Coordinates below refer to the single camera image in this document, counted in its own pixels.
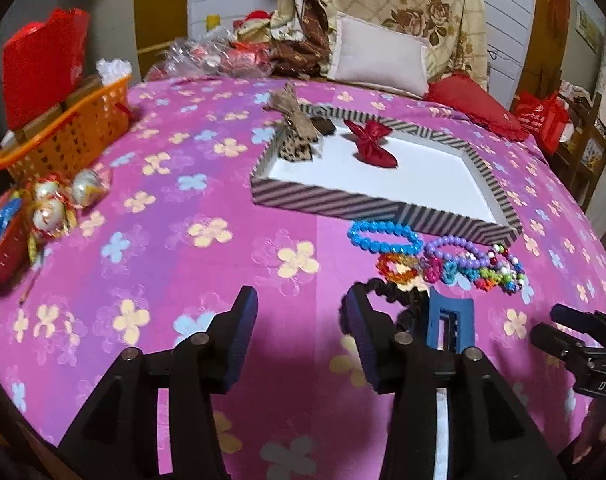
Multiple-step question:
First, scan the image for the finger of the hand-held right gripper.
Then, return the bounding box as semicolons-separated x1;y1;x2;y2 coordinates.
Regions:
550;303;606;347
530;323;592;377

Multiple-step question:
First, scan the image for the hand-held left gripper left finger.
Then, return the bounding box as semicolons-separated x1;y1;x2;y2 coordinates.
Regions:
58;285;260;480

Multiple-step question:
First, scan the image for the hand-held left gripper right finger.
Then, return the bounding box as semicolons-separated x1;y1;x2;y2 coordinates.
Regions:
340;284;566;480

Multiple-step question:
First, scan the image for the black scrunchie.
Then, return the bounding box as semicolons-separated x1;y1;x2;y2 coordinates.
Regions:
353;277;430;333

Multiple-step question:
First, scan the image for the multicolour round bead bracelet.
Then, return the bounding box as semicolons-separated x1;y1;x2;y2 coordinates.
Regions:
488;242;528;286

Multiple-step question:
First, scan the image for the blue claw hair clip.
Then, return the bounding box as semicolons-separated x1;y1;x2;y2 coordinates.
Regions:
427;287;476;352

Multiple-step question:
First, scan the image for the orange flower bead bracelet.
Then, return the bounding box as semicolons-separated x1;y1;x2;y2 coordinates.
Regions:
376;252;424;286

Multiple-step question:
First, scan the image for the multicolour flower bracelet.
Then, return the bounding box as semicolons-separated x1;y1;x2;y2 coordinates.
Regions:
460;262;518;295

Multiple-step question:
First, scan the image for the pink and blue ring chain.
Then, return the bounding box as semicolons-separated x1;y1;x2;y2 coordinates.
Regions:
423;255;461;283

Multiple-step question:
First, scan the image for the blue bead bracelet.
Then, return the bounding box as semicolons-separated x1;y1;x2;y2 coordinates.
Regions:
347;219;425;256

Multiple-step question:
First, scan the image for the purple bead bracelet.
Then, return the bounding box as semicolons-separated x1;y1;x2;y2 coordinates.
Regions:
425;232;491;268

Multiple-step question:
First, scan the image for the striped cardboard tray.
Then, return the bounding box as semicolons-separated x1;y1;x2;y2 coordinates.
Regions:
250;102;524;248

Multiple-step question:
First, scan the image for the person's right hand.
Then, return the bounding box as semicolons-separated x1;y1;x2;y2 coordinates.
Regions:
565;404;606;466

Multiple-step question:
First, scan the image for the pink flower print blanket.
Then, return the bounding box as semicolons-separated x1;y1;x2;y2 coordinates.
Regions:
0;75;606;480

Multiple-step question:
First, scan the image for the wooden chair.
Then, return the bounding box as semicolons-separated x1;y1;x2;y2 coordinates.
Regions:
553;80;606;211

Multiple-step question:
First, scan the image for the leopard print bow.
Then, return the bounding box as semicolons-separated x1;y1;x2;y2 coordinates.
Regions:
275;120;316;163

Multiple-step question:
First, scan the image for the red satin bow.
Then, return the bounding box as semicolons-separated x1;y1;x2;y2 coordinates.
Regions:
344;119;399;168

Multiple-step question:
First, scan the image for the red shopping bag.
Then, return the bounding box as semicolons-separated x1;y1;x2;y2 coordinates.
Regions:
513;90;571;153

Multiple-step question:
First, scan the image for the dark brown hair clip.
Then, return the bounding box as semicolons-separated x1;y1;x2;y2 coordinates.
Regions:
310;116;338;137

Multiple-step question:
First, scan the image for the red frilled pillow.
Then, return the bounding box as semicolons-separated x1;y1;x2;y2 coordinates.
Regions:
423;72;534;142

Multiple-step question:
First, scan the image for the beige leopard hair bow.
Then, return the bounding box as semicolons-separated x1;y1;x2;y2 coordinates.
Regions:
263;82;314;133

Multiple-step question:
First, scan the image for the red plastic bowl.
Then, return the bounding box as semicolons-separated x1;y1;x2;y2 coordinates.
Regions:
0;187;31;286

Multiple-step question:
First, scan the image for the orange plastic basket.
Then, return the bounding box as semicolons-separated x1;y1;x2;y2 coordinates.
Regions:
0;72;134;183

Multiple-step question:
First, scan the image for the blue plastic toy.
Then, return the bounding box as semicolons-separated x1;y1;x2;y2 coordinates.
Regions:
0;197;24;256

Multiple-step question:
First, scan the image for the clear plastic bag pile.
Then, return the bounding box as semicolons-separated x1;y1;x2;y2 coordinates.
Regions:
143;27;279;81

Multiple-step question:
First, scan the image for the brown patterned blanket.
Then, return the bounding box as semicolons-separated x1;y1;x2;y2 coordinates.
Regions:
270;0;336;80

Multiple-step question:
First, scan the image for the white pillow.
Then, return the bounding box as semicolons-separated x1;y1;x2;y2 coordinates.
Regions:
328;15;430;98

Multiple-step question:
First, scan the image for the white plastic wrap bundle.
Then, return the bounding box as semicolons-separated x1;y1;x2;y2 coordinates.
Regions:
96;57;133;83

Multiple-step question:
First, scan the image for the brown wooden door panel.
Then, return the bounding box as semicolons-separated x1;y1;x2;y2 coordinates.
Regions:
136;0;189;81
510;0;571;108

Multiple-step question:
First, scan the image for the red plush toy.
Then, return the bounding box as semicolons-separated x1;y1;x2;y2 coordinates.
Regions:
235;10;274;41

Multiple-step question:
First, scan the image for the red gift bag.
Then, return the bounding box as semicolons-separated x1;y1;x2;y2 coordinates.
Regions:
2;7;91;131

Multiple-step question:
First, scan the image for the wall poster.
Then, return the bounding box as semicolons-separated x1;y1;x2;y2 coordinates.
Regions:
575;5;602;52

